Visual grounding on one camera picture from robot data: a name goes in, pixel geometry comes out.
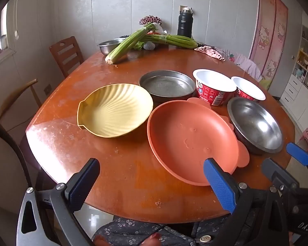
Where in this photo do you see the pink crumpled cloth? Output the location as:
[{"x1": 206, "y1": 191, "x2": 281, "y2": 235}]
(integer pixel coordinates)
[{"x1": 194, "y1": 45, "x2": 226, "y2": 62}]

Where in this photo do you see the pink clothing on chair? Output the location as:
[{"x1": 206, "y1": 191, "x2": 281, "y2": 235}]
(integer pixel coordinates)
[{"x1": 224, "y1": 50, "x2": 262, "y2": 81}]

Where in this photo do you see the black strap cable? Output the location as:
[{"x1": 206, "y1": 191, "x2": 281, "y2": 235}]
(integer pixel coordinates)
[{"x1": 0, "y1": 120, "x2": 34, "y2": 190}]

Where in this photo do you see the pink cartoon cat curtain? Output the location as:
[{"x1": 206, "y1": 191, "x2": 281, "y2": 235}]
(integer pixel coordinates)
[{"x1": 248, "y1": 0, "x2": 288, "y2": 91}]

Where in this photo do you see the orange plastic plate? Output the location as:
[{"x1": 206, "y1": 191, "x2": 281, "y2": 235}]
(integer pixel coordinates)
[{"x1": 147, "y1": 97, "x2": 250, "y2": 186}]

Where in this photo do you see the steel basin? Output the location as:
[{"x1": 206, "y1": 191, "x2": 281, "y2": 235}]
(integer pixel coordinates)
[{"x1": 98, "y1": 38, "x2": 127, "y2": 55}]

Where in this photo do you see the black thermos bottle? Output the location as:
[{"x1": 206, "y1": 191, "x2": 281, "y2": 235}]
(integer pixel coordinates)
[{"x1": 177, "y1": 5, "x2": 194, "y2": 38}]

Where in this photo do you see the large red noodle cup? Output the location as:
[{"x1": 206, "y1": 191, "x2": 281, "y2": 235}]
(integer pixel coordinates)
[{"x1": 193, "y1": 69, "x2": 237, "y2": 107}]

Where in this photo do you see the round steel bowl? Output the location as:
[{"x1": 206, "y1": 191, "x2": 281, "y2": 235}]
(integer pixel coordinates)
[{"x1": 227, "y1": 97, "x2": 284, "y2": 155}]

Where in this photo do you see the yellow shell-shaped plate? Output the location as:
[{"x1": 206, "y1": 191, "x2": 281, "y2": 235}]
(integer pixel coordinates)
[{"x1": 77, "y1": 83, "x2": 154, "y2": 138}]

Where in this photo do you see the steel pan plate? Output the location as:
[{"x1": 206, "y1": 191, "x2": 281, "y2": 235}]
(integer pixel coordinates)
[{"x1": 139, "y1": 70, "x2": 196, "y2": 103}]

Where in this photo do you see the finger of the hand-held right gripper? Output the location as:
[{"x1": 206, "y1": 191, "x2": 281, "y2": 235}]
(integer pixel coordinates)
[
  {"x1": 286, "y1": 143, "x2": 308, "y2": 182},
  {"x1": 261, "y1": 158, "x2": 299, "y2": 194}
]

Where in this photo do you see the white shelf cabinet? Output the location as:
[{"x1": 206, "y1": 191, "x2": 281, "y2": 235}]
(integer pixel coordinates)
[{"x1": 280, "y1": 18, "x2": 308, "y2": 123}]

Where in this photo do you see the person's floral clothing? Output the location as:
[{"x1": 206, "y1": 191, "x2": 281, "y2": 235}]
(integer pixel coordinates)
[{"x1": 92, "y1": 214, "x2": 237, "y2": 246}]

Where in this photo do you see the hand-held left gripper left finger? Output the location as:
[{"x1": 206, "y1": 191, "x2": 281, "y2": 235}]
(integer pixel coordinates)
[{"x1": 17, "y1": 158, "x2": 100, "y2": 246}]

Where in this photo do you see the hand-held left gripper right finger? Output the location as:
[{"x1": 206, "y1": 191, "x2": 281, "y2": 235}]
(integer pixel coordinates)
[{"x1": 203, "y1": 158, "x2": 290, "y2": 246}]

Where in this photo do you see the slatted wooden chair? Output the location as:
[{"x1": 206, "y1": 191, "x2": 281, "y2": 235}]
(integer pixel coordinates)
[{"x1": 49, "y1": 36, "x2": 84, "y2": 79}]

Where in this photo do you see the dried flower bunch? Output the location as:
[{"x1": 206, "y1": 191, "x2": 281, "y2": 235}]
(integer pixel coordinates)
[{"x1": 139, "y1": 16, "x2": 162, "y2": 26}]

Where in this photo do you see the clear plastic bag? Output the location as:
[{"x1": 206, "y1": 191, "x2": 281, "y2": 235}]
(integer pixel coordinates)
[{"x1": 147, "y1": 24, "x2": 170, "y2": 36}]

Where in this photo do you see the thick celery bunch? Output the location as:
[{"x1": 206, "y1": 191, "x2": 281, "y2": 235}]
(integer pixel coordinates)
[{"x1": 105, "y1": 23, "x2": 158, "y2": 64}]

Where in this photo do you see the small red noodle cup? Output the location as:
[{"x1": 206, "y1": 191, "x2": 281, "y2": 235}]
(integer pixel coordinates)
[{"x1": 231, "y1": 76, "x2": 266, "y2": 101}]

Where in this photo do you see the long thin celery bunch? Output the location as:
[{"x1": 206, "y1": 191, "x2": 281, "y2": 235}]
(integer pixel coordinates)
[{"x1": 141, "y1": 34, "x2": 198, "y2": 49}]

